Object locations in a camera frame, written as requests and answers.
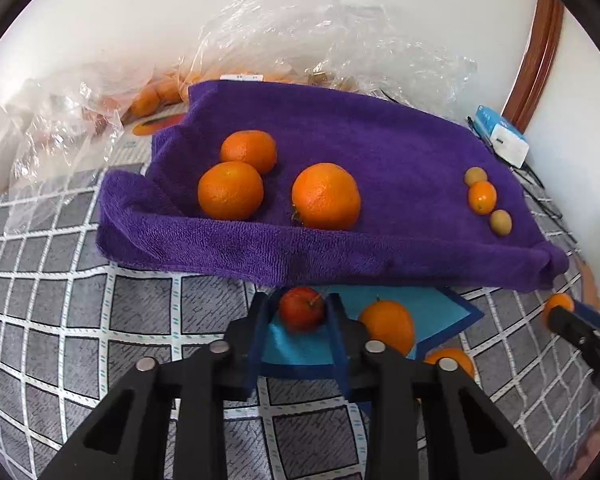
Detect pile of bagged oranges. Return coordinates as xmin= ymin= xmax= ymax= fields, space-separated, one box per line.
xmin=130 ymin=72 xmax=188 ymax=117

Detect cluster of bagged brown longans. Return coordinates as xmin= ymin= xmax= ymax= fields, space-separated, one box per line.
xmin=307 ymin=65 xmax=361 ymax=93

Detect white charger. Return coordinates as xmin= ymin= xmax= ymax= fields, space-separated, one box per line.
xmin=490 ymin=125 xmax=530 ymax=167

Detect grey checked blanket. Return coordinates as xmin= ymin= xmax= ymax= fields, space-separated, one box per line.
xmin=0 ymin=160 xmax=600 ymax=480

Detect medium orange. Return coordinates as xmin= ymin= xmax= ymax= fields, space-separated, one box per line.
xmin=357 ymin=300 xmax=416 ymax=357
xmin=424 ymin=347 xmax=476 ymax=381
xmin=541 ymin=292 xmax=576 ymax=331

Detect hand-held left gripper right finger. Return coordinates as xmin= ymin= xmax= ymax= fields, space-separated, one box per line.
xmin=325 ymin=292 xmax=551 ymax=480

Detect large clear plastic bag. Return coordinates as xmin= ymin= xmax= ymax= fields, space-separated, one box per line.
xmin=187 ymin=0 xmax=478 ymax=121

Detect crumpled clear plastic bag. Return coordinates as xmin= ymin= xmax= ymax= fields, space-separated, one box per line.
xmin=7 ymin=60 xmax=191 ymax=231

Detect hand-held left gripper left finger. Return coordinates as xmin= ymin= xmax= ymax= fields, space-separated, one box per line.
xmin=39 ymin=291 xmax=271 ymax=480

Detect black cables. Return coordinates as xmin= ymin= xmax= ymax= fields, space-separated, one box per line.
xmin=512 ymin=160 xmax=581 ymax=256

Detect small orange kumquat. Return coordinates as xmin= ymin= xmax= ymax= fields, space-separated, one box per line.
xmin=468 ymin=180 xmax=497 ymax=216

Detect blue and white box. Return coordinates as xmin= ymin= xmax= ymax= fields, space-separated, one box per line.
xmin=475 ymin=105 xmax=511 ymax=136

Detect brown wooden door frame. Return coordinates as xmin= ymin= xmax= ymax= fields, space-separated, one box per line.
xmin=500 ymin=0 xmax=566 ymax=131

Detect white plastic bag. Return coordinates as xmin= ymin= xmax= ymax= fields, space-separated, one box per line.
xmin=0 ymin=77 xmax=46 ymax=196

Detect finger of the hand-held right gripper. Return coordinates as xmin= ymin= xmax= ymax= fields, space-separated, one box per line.
xmin=572 ymin=300 xmax=600 ymax=343
xmin=549 ymin=305 xmax=600 ymax=361

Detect purple towel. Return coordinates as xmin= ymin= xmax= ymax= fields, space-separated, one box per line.
xmin=96 ymin=80 xmax=570 ymax=292

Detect large orange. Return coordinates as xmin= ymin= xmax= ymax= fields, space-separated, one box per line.
xmin=291 ymin=162 xmax=362 ymax=231
xmin=197 ymin=161 xmax=265 ymax=221
xmin=220 ymin=130 xmax=278 ymax=176

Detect small red apple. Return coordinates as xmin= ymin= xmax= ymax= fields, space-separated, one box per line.
xmin=278 ymin=286 xmax=326 ymax=332

